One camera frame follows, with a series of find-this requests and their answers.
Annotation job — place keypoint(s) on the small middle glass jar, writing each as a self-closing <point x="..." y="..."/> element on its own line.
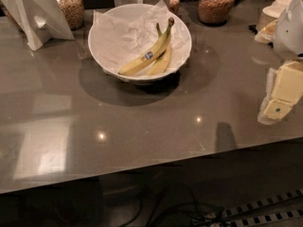
<point x="174" y="6"/>

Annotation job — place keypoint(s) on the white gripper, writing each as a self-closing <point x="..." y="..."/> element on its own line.
<point x="290" y="32"/>

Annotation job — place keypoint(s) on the rear yellow banana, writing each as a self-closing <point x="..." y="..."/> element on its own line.
<point x="161" y="63"/>

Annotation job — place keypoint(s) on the white folded card stand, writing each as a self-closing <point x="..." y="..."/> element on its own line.
<point x="41" y="20"/>

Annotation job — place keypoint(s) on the left glass jar of cereal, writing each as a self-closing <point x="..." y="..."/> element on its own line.
<point x="73" y="11"/>

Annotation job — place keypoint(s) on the black white striped tape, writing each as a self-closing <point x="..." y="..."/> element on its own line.
<point x="270" y="210"/>

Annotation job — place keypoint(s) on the stack of white paper bowls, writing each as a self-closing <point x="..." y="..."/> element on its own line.
<point x="267" y="21"/>

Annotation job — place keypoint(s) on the banana with sticker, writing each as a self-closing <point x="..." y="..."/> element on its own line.
<point x="146" y="59"/>

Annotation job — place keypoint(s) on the right glass jar of nuts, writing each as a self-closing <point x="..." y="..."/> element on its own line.
<point x="214" y="12"/>

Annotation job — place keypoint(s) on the white bowl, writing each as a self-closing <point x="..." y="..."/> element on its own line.
<point x="104" y="32"/>

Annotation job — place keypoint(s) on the white paper liner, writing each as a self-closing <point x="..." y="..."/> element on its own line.
<point x="126" y="38"/>

